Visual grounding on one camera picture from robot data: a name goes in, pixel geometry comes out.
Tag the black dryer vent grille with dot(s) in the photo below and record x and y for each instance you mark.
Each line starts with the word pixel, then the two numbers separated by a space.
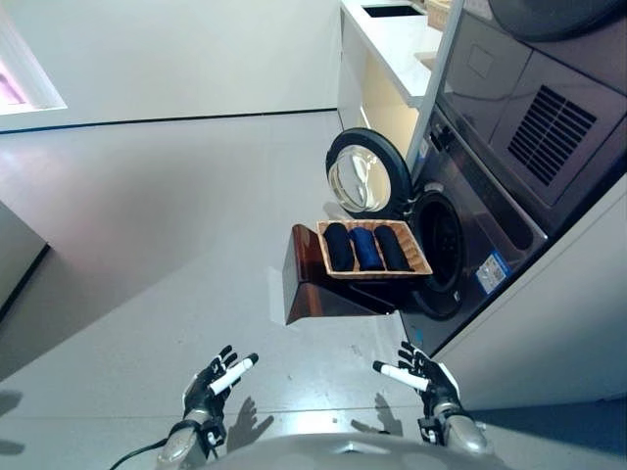
pixel 548 132

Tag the grey cabinet panel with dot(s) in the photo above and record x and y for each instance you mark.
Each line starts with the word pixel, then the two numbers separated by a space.
pixel 19 254

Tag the blue white energy label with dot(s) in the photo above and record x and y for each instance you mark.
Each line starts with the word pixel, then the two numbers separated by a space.
pixel 495 273

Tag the small blue sticker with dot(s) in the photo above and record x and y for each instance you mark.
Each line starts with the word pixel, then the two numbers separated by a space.
pixel 419 337

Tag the rectangular wicker basket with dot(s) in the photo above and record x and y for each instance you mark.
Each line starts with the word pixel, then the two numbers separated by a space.
pixel 416 249

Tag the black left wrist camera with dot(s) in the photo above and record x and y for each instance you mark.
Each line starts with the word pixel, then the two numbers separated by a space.
pixel 213 433

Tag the round dryer door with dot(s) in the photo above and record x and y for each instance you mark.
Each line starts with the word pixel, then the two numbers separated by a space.
pixel 548 19

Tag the grey robot torso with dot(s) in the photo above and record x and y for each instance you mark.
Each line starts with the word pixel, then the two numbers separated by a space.
pixel 343 455

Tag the white window frame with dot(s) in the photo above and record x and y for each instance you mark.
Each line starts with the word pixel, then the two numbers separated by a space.
pixel 34 73

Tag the small wicker basket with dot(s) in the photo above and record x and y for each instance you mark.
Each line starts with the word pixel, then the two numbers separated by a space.
pixel 441 12

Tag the black cloth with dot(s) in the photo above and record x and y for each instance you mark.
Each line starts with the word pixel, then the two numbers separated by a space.
pixel 339 247
pixel 392 249

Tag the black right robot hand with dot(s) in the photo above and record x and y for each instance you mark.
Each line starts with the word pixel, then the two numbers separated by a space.
pixel 438 384

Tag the blue cloth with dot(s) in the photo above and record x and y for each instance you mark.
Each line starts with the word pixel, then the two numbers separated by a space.
pixel 366 249

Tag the round glass washing machine door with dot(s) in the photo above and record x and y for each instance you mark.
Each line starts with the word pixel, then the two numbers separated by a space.
pixel 357 171

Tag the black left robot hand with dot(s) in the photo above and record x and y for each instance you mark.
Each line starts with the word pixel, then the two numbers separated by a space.
pixel 206 391

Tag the white appliance enclosure panel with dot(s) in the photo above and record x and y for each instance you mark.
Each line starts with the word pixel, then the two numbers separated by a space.
pixel 563 318

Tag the grey dryer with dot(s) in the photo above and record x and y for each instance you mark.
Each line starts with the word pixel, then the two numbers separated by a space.
pixel 490 98

